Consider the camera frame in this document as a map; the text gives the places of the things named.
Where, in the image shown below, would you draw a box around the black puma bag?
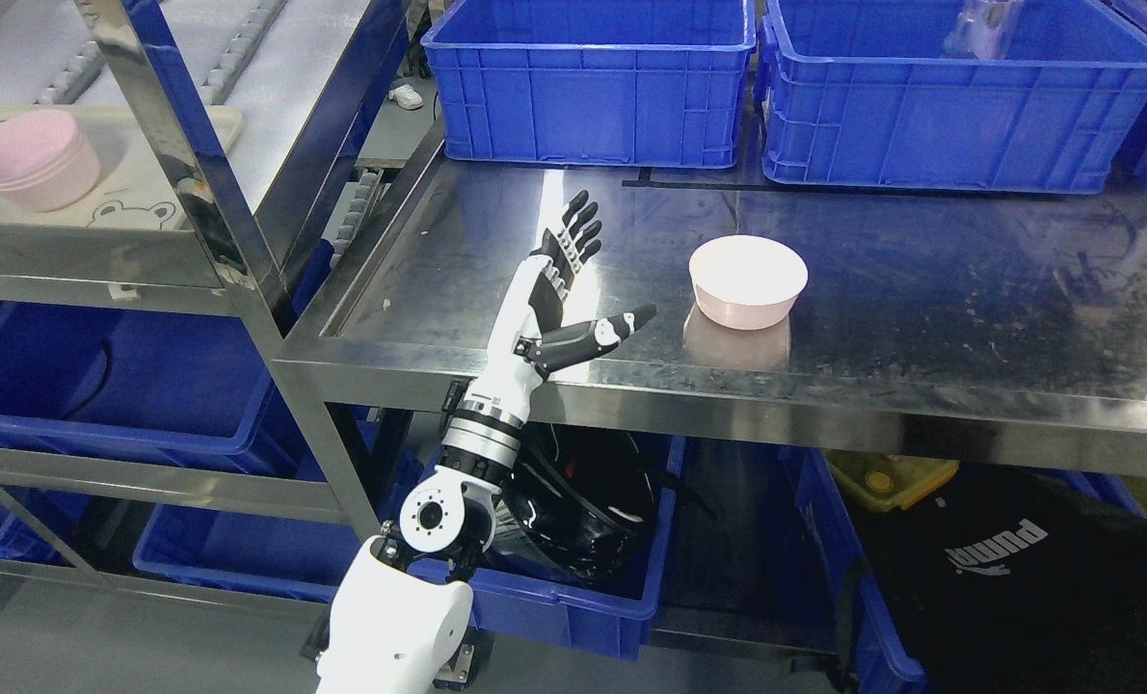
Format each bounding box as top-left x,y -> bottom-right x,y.
846,465 -> 1147,693

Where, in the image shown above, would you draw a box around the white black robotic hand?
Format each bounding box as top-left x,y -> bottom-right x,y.
454,190 -> 657,427

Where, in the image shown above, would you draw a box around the black helmet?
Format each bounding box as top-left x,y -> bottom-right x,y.
487,423 -> 660,587

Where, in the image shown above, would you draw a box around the pink ikea bowl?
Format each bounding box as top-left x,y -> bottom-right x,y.
688,234 -> 809,332

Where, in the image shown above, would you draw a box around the steel table cart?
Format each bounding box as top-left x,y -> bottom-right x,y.
273,125 -> 1147,694

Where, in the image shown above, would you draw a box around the blue crate holding helmet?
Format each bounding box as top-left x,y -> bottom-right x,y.
381,434 -> 687,662

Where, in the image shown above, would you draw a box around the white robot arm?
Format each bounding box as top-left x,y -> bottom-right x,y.
315,379 -> 533,693

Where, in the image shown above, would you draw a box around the blue crate lower shelf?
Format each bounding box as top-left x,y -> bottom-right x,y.
0,302 -> 309,477

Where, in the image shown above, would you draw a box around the steel shelf rack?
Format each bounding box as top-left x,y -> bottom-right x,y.
0,1 -> 406,613

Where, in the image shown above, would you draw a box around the cream bear tray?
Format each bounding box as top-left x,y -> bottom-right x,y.
0,106 -> 185,231

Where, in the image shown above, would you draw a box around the stacked pink bowls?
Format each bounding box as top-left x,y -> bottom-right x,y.
0,107 -> 101,215

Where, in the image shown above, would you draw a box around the blue crate on table right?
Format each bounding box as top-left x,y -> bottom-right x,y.
756,1 -> 1147,195

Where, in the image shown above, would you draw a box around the blue crate on table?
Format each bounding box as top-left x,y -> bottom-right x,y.
422,1 -> 756,170
756,1 -> 1147,195

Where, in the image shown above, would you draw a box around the blue crate on table left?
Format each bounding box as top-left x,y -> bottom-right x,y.
422,1 -> 756,170

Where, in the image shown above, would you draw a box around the yellow green container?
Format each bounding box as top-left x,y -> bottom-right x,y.
824,449 -> 960,513

